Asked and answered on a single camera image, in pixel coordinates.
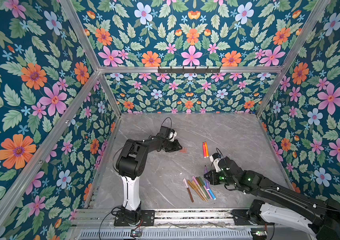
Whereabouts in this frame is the aluminium front rail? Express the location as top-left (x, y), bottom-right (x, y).
top-left (68, 207), bottom-right (320, 230)

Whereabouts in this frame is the left small circuit board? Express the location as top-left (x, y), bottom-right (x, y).
top-left (130, 230), bottom-right (142, 238)

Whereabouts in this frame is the orange highlighter pen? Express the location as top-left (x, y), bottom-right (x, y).
top-left (205, 142), bottom-right (209, 158)

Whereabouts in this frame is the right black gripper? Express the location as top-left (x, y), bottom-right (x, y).
top-left (201, 169), bottom-right (237, 187)

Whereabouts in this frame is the blue highlighter pen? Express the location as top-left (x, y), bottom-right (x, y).
top-left (204, 186), bottom-right (216, 200)

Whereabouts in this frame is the purple highlighter pen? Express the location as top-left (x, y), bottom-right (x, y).
top-left (203, 164), bottom-right (210, 190)

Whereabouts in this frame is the tan brown pen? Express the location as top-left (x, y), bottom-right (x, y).
top-left (188, 180), bottom-right (207, 202)

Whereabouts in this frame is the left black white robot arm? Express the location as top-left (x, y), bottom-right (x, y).
top-left (115, 137), bottom-right (183, 226)

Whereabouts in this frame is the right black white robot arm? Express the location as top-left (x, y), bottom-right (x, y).
top-left (204, 154), bottom-right (340, 240)

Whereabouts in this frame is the beige pen pink cap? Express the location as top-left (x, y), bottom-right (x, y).
top-left (192, 176), bottom-right (208, 202)

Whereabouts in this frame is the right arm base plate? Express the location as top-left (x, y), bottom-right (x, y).
top-left (230, 209), bottom-right (275, 226)

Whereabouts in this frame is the brown pen pink cap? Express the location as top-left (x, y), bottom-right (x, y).
top-left (183, 178), bottom-right (194, 203)

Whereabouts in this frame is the black hook rack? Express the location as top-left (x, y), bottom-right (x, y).
top-left (157, 66), bottom-right (221, 75)

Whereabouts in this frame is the dark green pen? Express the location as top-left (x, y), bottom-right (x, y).
top-left (195, 177), bottom-right (211, 201)

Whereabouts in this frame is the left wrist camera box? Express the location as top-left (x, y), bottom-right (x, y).
top-left (159, 126), bottom-right (177, 142)

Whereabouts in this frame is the pink pen green cap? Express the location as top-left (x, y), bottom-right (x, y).
top-left (196, 177), bottom-right (212, 199)

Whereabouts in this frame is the small circuit board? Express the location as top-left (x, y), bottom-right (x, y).
top-left (130, 230), bottom-right (142, 238)
top-left (251, 229), bottom-right (267, 240)

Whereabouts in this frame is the red highlighter pen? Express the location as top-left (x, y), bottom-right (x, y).
top-left (203, 142), bottom-right (207, 158)

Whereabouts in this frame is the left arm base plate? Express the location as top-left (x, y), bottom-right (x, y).
top-left (114, 210), bottom-right (155, 227)

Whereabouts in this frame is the white slotted cable duct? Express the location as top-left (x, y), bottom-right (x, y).
top-left (78, 228), bottom-right (253, 240)

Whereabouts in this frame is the right small circuit board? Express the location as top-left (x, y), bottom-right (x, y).
top-left (251, 229), bottom-right (267, 240)

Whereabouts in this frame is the brown pen tan cap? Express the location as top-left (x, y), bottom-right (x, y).
top-left (187, 180), bottom-right (204, 201)

